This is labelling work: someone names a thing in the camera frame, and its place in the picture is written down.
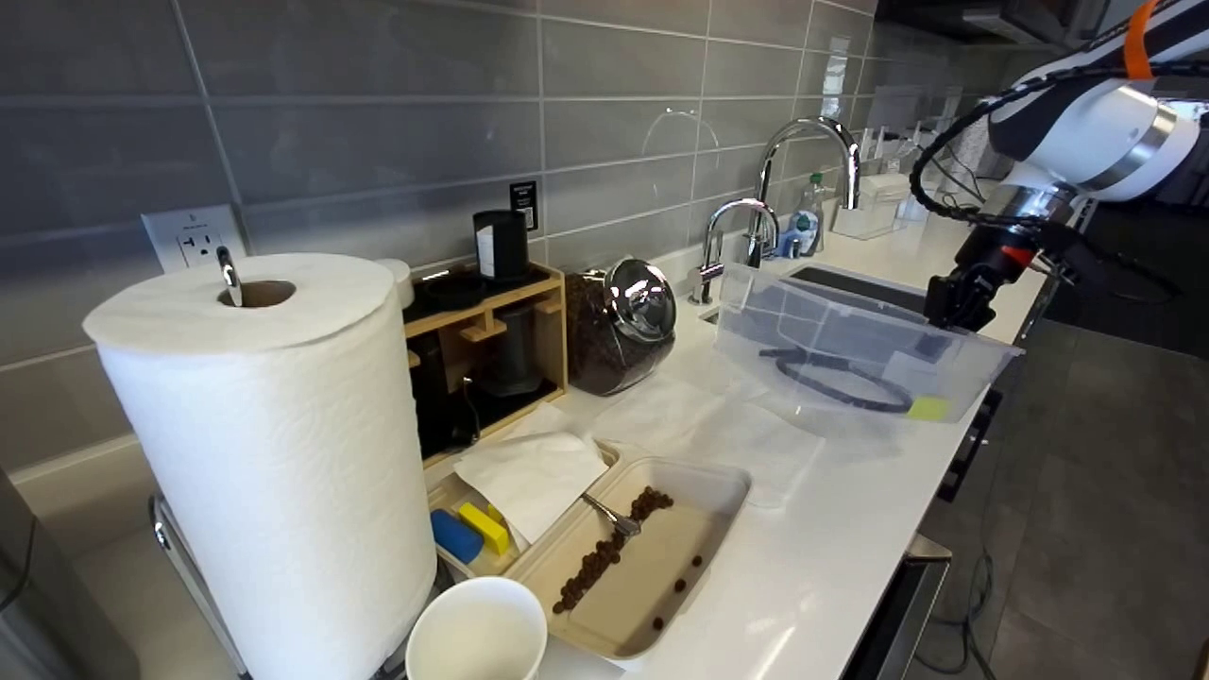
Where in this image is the yellow sponge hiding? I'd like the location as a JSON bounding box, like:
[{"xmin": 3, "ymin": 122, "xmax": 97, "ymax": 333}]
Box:
[{"xmin": 457, "ymin": 502, "xmax": 515, "ymax": 555}]

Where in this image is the black mug on organizer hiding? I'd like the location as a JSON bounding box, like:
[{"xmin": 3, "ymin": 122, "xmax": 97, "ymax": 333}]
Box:
[{"xmin": 473, "ymin": 210, "xmax": 530, "ymax": 279}]

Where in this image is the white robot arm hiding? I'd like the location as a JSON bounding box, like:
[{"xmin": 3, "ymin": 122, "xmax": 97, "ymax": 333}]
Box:
[{"xmin": 910, "ymin": 0, "xmax": 1209, "ymax": 333}]

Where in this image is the blue sponge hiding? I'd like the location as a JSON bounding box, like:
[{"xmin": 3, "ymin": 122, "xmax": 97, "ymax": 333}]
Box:
[{"xmin": 430, "ymin": 508, "xmax": 484, "ymax": 561}]

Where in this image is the wooden organizer box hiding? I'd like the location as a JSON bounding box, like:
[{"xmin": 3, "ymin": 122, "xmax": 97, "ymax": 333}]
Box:
[{"xmin": 405, "ymin": 265, "xmax": 568, "ymax": 456}]

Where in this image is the small chrome faucet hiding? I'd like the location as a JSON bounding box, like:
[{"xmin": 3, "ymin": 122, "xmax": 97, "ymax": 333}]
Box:
[{"xmin": 695, "ymin": 195, "xmax": 784, "ymax": 307}]

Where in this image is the white tray with cardboard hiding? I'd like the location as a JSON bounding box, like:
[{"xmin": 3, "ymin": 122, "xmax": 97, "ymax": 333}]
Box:
[{"xmin": 427, "ymin": 439, "xmax": 752, "ymax": 661}]

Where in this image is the tall chrome faucet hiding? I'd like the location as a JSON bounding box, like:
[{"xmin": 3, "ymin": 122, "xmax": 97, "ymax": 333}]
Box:
[{"xmin": 757, "ymin": 116, "xmax": 862, "ymax": 210}]

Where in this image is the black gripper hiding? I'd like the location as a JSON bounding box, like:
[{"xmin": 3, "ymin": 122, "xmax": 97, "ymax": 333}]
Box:
[{"xmin": 927, "ymin": 221, "xmax": 1043, "ymax": 333}]

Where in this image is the stainless steel sink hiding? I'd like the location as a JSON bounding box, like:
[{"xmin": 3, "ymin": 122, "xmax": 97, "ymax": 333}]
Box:
[{"xmin": 795, "ymin": 269, "xmax": 927, "ymax": 317}]

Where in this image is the white paper towel roll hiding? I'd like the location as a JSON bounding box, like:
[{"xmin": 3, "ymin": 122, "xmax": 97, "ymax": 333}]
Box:
[{"xmin": 85, "ymin": 253, "xmax": 434, "ymax": 680}]

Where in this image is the white wall outlet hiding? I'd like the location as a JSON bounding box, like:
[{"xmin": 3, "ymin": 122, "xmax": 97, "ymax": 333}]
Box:
[{"xmin": 139, "ymin": 205, "xmax": 247, "ymax": 272}]

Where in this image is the white paper cup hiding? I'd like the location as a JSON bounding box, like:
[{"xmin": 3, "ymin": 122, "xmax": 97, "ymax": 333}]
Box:
[{"xmin": 405, "ymin": 576, "xmax": 547, "ymax": 680}]

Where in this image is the white folded napkin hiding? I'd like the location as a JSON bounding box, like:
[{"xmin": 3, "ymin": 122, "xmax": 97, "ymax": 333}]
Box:
[{"xmin": 454, "ymin": 432, "xmax": 609, "ymax": 542}]

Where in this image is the clear plastic basket bin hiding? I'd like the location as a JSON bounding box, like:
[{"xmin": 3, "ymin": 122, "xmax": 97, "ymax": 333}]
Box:
[{"xmin": 713, "ymin": 269, "xmax": 1022, "ymax": 422}]

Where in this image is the chrome glass coffee jar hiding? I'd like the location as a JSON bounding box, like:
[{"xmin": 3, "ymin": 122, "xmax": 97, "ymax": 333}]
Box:
[{"xmin": 568, "ymin": 257, "xmax": 677, "ymax": 396}]

